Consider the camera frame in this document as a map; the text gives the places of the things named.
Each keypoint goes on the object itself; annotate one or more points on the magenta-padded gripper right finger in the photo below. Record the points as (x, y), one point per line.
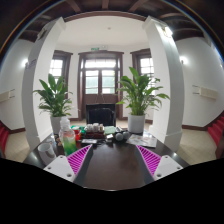
(149, 160)

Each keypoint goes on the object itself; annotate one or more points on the black office chair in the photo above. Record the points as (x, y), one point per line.
(101, 115)

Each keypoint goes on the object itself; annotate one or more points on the red carpeted staircase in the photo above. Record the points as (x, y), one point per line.
(3, 138)
(217, 131)

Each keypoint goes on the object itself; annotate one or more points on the pillar mounted lamp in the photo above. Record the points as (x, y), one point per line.
(168, 31)

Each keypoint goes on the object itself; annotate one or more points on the green notebook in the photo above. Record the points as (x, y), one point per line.
(110, 130)

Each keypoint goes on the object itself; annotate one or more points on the printed magazine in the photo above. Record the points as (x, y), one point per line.
(142, 140)

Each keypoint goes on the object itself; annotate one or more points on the dark framed window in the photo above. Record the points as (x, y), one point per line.
(57, 66)
(146, 65)

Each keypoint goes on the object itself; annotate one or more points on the small black box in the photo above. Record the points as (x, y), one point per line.
(89, 141)

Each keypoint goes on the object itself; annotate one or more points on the potted plant in white pot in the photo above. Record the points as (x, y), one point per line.
(54, 98)
(138, 93)

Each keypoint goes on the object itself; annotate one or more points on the clear bottle with green drink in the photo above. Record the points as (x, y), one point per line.
(68, 141)

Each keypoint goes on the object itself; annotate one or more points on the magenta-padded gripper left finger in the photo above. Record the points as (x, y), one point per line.
(77, 160)

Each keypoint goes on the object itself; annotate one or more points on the grey ball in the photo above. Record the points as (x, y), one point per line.
(119, 136)
(126, 134)

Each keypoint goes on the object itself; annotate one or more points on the white mug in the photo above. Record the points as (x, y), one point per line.
(46, 153)

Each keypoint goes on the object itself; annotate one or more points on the glowing wall lamp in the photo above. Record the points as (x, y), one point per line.
(25, 62)
(183, 60)

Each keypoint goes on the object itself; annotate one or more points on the green exit sign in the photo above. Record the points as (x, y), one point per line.
(95, 49)

